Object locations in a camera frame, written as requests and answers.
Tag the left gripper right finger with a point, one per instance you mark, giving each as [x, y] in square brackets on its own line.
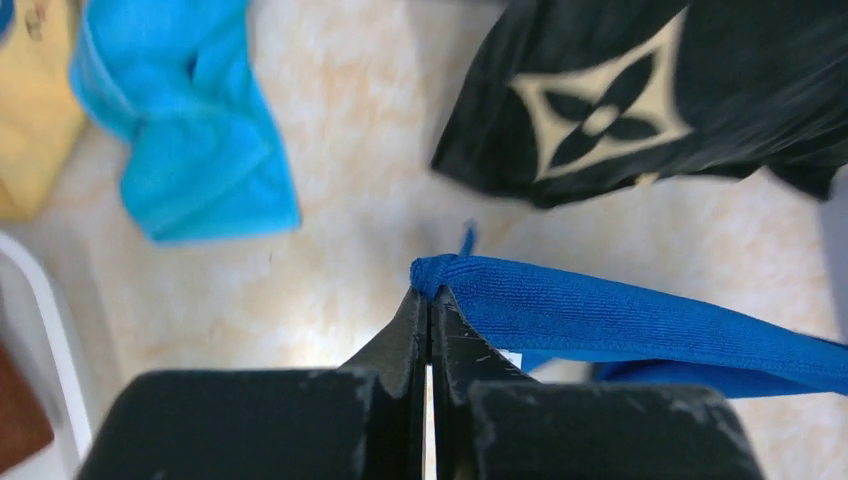
[494, 422]

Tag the light blue towel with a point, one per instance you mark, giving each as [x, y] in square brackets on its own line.
[173, 80]

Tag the brown towel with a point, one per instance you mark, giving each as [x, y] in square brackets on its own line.
[25, 427]

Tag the black blanket with beige flowers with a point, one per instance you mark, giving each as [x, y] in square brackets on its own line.
[569, 100]

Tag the dark blue towel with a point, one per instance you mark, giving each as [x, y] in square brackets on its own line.
[630, 334]

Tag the yellow printed cloth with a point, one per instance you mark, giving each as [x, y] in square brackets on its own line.
[40, 118]

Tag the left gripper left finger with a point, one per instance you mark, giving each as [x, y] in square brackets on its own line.
[361, 420]

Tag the white plastic basket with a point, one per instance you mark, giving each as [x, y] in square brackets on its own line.
[40, 334]

